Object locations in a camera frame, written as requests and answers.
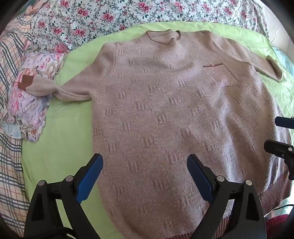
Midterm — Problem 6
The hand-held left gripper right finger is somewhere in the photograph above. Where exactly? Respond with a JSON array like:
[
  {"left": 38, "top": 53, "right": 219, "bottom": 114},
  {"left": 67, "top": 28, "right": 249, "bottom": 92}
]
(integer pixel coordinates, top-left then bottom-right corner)
[{"left": 187, "top": 154, "right": 267, "bottom": 239}]

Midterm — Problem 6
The person's maroon clothing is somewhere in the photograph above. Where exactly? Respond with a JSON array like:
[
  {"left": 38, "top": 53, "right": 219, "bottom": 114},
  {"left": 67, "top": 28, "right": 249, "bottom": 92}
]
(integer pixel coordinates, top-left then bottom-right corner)
[{"left": 265, "top": 214, "right": 292, "bottom": 239}]

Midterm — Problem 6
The pink floral white duvet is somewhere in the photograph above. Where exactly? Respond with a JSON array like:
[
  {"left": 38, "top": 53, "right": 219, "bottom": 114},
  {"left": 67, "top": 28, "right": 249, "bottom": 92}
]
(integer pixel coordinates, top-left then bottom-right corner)
[{"left": 30, "top": 0, "right": 269, "bottom": 53}]

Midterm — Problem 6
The light blue cloth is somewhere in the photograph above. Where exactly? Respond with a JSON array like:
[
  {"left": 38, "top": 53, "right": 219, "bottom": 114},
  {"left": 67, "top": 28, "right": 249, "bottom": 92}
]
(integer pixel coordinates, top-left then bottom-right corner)
[{"left": 271, "top": 44, "right": 294, "bottom": 76}]

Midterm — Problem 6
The light green bed sheet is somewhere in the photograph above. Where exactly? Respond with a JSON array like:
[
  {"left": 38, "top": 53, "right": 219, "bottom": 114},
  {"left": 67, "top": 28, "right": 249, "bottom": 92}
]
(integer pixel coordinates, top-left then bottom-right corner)
[{"left": 21, "top": 21, "right": 294, "bottom": 239}]

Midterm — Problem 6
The lavender floral pillow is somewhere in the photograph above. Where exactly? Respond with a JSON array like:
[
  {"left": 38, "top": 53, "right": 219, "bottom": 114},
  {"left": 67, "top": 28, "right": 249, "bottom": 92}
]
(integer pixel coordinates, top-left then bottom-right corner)
[{"left": 0, "top": 44, "right": 69, "bottom": 142}]

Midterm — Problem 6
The beige patterned knit sweater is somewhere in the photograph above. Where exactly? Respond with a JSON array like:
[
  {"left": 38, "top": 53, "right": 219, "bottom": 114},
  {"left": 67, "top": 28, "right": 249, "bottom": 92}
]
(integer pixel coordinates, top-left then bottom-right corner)
[{"left": 23, "top": 30, "right": 292, "bottom": 239}]

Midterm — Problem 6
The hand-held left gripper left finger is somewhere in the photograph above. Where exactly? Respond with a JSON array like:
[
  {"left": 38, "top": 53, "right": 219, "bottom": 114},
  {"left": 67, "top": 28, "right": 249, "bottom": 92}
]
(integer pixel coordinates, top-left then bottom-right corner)
[{"left": 24, "top": 154, "right": 104, "bottom": 239}]

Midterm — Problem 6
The plaid blanket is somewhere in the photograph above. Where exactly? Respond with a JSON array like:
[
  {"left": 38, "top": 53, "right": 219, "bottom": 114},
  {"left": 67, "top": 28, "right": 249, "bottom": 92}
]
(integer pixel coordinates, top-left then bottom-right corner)
[{"left": 0, "top": 14, "right": 33, "bottom": 237}]

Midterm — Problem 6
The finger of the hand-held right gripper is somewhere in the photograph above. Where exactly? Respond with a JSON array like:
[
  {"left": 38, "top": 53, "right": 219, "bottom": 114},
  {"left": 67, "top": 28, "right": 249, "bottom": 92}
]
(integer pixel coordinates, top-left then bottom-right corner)
[
  {"left": 275, "top": 116, "right": 294, "bottom": 129},
  {"left": 264, "top": 139, "right": 294, "bottom": 181}
]

